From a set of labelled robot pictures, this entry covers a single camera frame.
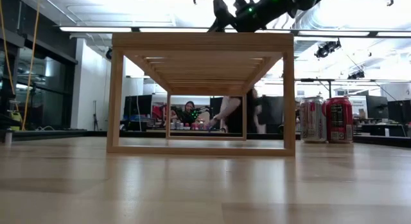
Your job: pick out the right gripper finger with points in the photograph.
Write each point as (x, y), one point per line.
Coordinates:
(224, 12)

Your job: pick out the silver Diet Coke can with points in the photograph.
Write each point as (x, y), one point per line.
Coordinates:
(311, 121)

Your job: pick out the red can with black label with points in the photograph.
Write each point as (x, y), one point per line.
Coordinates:
(338, 121)

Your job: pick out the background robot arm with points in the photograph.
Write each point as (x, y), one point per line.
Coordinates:
(197, 112)

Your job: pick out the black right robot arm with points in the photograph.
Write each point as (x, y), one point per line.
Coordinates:
(289, 2)

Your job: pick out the wooden slatted shelf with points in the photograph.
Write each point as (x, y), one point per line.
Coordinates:
(202, 41)

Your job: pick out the black track spotlight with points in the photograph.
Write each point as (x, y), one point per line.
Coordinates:
(110, 54)
(356, 75)
(324, 50)

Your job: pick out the black panel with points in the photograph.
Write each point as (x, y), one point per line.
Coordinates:
(214, 105)

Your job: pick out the dark hanging cloth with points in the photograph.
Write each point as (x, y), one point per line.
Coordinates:
(273, 110)

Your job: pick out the person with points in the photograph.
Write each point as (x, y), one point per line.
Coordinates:
(236, 118)
(188, 113)

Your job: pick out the white hanging cloth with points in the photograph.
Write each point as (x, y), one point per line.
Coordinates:
(260, 121)

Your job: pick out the black T-shaped stand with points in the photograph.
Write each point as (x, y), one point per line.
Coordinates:
(329, 89)

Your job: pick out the black monitor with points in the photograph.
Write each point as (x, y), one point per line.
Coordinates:
(377, 105)
(141, 105)
(399, 110)

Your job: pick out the red box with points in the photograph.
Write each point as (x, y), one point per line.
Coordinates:
(157, 111)

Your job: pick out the thin black tripod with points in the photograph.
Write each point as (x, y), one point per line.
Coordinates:
(95, 116)

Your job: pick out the white sign board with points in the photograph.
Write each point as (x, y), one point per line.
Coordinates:
(359, 103)

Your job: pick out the yellow-green container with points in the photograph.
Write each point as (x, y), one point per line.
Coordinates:
(16, 116)

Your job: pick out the small white cylinder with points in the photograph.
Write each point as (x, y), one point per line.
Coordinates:
(8, 137)

